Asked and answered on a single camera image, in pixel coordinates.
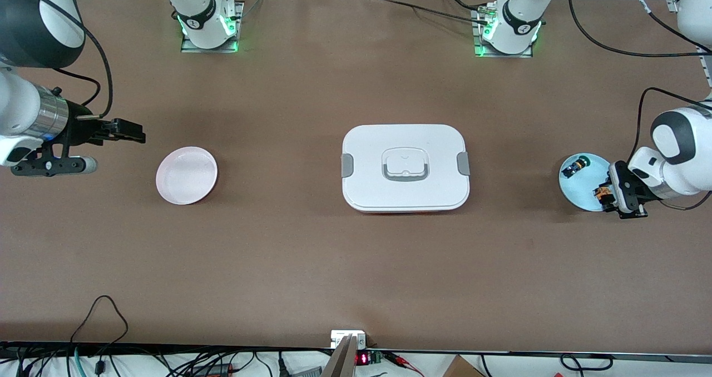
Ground white mount bracket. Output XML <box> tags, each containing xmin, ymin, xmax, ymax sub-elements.
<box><xmin>330</xmin><ymin>330</ymin><xmax>367</xmax><ymax>350</ymax></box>

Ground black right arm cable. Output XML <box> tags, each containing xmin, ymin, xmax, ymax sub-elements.
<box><xmin>0</xmin><ymin>0</ymin><xmax>114</xmax><ymax>119</ymax></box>

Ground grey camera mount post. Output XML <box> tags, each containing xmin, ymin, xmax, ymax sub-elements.
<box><xmin>323</xmin><ymin>335</ymin><xmax>358</xmax><ymax>377</ymax></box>

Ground white lidded box grey latches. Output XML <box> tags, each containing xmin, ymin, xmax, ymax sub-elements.
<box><xmin>340</xmin><ymin>124</ymin><xmax>471</xmax><ymax>215</ymax></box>

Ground green push button switch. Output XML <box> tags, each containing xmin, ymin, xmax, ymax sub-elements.
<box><xmin>561</xmin><ymin>155</ymin><xmax>591</xmax><ymax>178</ymax></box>

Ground short black table cable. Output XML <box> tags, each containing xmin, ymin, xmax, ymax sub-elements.
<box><xmin>439</xmin><ymin>0</ymin><xmax>493</xmax><ymax>14</ymax></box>

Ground brown cardboard piece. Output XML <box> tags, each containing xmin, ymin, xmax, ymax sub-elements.
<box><xmin>442</xmin><ymin>355</ymin><xmax>486</xmax><ymax>377</ymax></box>

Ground long black table cable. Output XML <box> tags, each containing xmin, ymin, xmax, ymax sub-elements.
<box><xmin>381</xmin><ymin>0</ymin><xmax>490</xmax><ymax>24</ymax></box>

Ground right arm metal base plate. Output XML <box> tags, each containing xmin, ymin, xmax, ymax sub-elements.
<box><xmin>180</xmin><ymin>1</ymin><xmax>244</xmax><ymax>54</ymax></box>

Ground black looped cable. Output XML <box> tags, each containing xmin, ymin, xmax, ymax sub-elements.
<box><xmin>70</xmin><ymin>295</ymin><xmax>130</xmax><ymax>361</ymax></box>

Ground pink round plate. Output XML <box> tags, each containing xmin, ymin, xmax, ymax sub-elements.
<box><xmin>156</xmin><ymin>146</ymin><xmax>219</xmax><ymax>206</ymax></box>

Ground red clip lead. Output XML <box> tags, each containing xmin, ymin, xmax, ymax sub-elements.
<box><xmin>387</xmin><ymin>353</ymin><xmax>424</xmax><ymax>377</ymax></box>

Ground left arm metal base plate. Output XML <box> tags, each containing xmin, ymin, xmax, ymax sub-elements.
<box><xmin>472</xmin><ymin>6</ymin><xmax>535</xmax><ymax>59</ymax></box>

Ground light blue round plate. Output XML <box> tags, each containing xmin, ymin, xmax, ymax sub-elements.
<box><xmin>558</xmin><ymin>153</ymin><xmax>616</xmax><ymax>212</ymax></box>

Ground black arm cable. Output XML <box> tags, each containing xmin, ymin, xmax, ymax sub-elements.
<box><xmin>566</xmin><ymin>0</ymin><xmax>712</xmax><ymax>211</ymax></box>
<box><xmin>0</xmin><ymin>0</ymin><xmax>114</xmax><ymax>119</ymax></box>

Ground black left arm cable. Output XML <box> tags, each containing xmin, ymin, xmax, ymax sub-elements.
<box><xmin>566</xmin><ymin>0</ymin><xmax>712</xmax><ymax>211</ymax></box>

